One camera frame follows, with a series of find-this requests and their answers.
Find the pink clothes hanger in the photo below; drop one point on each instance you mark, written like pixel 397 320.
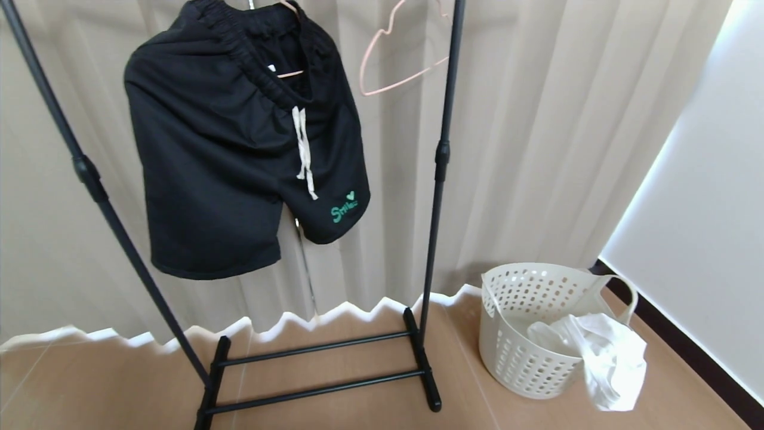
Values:
pixel 406 76
pixel 290 74

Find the black shorts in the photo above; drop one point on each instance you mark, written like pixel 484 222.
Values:
pixel 209 179

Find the white garment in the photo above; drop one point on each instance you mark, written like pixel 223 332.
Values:
pixel 609 364

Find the black clothes rack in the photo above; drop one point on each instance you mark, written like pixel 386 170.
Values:
pixel 441 161

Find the white laundry basket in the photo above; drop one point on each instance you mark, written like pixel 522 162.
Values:
pixel 513 358

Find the beige curtain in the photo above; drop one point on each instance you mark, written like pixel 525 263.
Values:
pixel 537 119

